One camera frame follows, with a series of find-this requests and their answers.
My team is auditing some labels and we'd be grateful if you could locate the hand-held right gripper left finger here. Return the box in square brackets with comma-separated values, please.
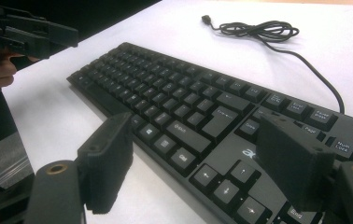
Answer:
[77, 111, 134, 216]

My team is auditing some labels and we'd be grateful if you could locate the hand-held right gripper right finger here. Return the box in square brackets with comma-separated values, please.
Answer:
[254, 112, 336, 213]

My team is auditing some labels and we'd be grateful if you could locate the black computer keyboard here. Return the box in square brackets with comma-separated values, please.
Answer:
[66, 41, 353, 224]

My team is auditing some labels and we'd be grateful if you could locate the black curtain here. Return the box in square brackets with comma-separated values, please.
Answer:
[0, 0, 163, 43]

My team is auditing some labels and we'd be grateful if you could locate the long aluminium rail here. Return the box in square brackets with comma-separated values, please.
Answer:
[0, 148, 35, 206]

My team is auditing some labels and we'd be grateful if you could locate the black keyboard cable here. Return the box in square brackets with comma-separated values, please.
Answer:
[201, 14, 346, 115]

